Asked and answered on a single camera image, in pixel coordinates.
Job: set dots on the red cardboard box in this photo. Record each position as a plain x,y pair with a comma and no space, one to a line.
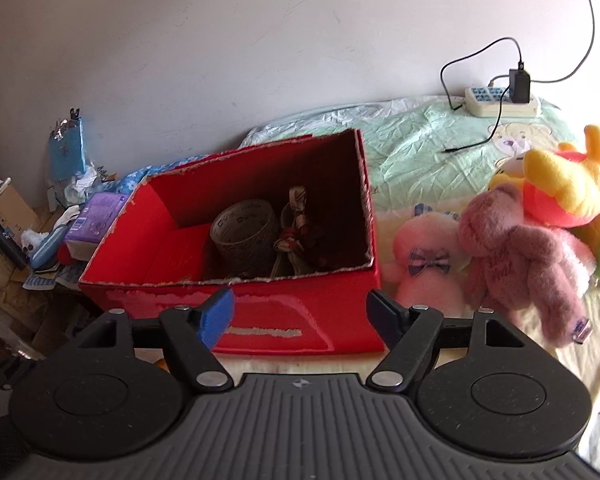
280,310

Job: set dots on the tape roll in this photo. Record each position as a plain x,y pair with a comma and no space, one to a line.
244,240

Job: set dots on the pink yellow plush toy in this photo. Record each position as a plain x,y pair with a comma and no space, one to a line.
565,185

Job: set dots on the mauve teddy bear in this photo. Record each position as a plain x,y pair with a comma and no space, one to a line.
520,255

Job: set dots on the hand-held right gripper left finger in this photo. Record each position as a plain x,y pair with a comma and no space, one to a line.
217,316

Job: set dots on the brown cardboard box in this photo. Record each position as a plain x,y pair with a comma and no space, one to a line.
2,240

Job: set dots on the purple tissue pack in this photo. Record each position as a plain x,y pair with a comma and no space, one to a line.
94,217

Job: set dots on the black power adapter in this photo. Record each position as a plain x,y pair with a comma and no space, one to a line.
519,86

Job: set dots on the pale pink plush bear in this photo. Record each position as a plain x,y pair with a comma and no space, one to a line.
425,265

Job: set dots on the white power strip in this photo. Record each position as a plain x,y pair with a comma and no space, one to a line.
485,101

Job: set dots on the printed green bed sheet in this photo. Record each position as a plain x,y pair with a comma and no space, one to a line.
420,155

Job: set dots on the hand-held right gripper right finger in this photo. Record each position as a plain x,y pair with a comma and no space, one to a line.
383,316

